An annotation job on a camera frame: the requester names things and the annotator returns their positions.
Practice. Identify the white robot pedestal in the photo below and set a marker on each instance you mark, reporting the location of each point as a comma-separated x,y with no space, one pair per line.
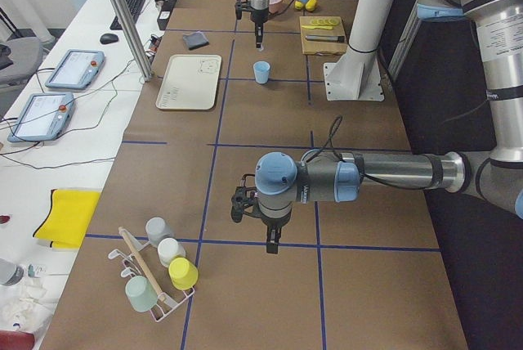
355,76

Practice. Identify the grey cup on rack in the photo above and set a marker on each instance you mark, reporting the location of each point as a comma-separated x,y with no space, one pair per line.
157,230

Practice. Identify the yellow lemon near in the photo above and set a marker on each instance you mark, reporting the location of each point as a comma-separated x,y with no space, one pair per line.
311,5

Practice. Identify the teach pendant far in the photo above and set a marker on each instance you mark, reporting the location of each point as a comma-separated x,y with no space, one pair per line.
76,70

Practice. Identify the yellow cloth on desk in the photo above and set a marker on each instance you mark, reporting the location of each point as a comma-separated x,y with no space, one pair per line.
69,216

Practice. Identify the light blue cup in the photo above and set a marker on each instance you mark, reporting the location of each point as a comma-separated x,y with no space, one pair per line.
261,70

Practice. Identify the yellow plastic knife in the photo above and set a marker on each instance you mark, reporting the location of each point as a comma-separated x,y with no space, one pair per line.
313,27

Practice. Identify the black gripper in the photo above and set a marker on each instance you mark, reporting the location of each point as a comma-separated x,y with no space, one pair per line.
273,222
258,17

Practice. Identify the wooden cutting board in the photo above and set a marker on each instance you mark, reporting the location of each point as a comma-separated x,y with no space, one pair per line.
319,48

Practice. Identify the white cup on rack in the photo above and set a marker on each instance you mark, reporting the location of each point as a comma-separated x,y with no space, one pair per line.
168,249

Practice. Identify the green cup on rack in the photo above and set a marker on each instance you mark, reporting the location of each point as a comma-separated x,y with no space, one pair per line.
140,294

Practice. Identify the black computer mouse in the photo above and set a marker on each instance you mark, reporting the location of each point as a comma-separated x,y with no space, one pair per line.
108,38

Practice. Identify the grey folded cloth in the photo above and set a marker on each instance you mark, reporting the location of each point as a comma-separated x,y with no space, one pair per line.
195,40

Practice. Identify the teach pendant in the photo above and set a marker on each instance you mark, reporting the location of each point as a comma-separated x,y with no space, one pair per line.
76,70
44,117

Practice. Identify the white cup rack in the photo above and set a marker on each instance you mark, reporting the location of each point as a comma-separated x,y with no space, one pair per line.
135,265

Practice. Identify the cream bear tray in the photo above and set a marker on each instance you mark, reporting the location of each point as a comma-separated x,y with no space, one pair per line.
189,83

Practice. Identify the black keyboard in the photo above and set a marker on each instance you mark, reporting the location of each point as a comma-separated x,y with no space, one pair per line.
135,9

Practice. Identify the aluminium frame post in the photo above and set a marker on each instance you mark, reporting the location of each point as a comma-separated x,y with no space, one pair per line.
133,40

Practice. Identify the teach pendant near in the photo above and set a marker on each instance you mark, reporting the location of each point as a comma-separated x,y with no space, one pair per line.
44,117

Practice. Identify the yellow cup on rack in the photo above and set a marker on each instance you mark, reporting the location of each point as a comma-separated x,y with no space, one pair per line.
183,273

